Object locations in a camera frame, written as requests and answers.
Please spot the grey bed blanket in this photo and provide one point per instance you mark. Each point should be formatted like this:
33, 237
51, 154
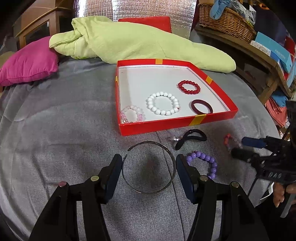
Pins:
65, 129

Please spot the wooden cabinet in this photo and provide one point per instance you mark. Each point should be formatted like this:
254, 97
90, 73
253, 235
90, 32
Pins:
43, 18

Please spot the red cushion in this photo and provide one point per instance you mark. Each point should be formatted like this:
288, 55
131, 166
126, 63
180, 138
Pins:
161, 22

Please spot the wooden shelf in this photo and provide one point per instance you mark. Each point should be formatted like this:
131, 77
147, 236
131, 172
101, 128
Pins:
246, 54

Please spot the right hand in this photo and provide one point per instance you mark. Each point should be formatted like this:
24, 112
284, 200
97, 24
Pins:
279, 191

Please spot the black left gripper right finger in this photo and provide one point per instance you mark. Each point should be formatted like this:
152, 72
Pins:
238, 220

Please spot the light green folded blanket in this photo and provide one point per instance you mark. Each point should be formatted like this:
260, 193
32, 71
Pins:
98, 36

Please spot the red shallow cardboard box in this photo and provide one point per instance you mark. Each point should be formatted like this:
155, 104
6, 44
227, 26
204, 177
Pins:
154, 95

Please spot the blue fashion box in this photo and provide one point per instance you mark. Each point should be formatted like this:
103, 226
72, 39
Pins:
278, 53

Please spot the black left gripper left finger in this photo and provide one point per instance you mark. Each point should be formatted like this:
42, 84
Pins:
58, 220

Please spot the wicker basket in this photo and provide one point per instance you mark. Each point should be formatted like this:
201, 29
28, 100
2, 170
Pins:
230, 23

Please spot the blue cloth in basket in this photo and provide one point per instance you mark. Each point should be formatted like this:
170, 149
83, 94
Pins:
218, 8

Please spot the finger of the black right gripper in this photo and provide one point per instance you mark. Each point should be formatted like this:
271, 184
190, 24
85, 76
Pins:
254, 142
244, 155

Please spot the silver foil insulation sheet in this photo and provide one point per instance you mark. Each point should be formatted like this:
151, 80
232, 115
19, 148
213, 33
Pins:
180, 12

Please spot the magenta pillow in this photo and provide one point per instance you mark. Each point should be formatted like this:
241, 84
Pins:
33, 62

